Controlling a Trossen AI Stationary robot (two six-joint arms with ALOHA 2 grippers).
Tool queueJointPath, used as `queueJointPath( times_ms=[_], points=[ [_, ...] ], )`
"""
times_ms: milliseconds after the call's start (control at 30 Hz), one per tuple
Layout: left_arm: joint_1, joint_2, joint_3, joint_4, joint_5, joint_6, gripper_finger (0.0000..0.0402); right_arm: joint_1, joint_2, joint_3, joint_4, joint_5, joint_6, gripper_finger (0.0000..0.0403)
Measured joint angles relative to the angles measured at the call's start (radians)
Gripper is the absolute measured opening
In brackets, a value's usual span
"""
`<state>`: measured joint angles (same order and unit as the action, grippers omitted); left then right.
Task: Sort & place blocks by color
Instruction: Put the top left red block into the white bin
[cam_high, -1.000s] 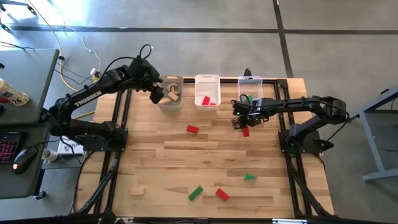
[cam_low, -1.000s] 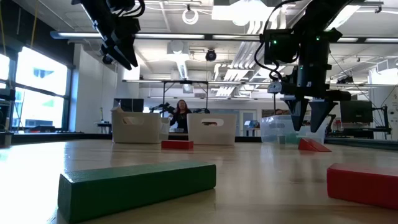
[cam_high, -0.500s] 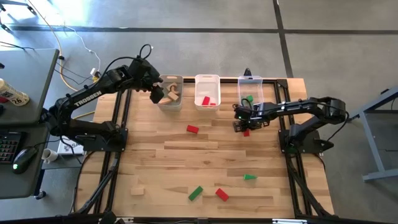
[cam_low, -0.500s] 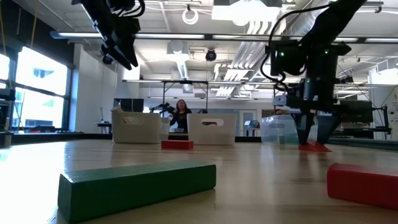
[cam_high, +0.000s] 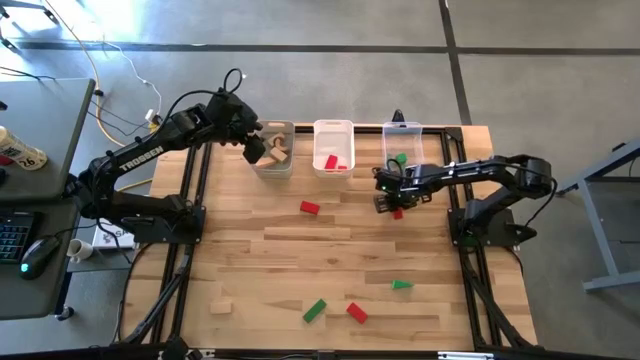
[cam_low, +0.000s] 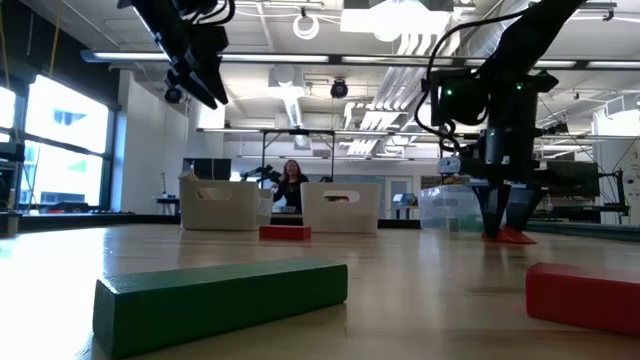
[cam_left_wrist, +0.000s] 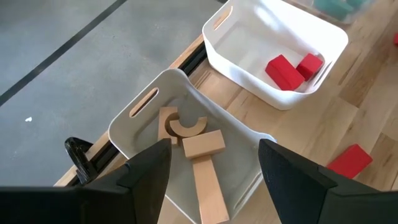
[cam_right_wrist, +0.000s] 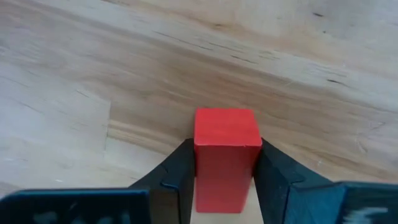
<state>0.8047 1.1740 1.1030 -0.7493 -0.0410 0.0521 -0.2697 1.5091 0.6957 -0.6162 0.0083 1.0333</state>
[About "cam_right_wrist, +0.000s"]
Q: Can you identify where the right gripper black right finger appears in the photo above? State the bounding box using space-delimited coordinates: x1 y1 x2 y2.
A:
253 138 343 224

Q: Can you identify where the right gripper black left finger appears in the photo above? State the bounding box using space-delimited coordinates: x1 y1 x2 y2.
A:
127 138 197 224

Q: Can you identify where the red rectangular block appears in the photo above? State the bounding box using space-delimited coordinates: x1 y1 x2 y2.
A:
193 107 263 215

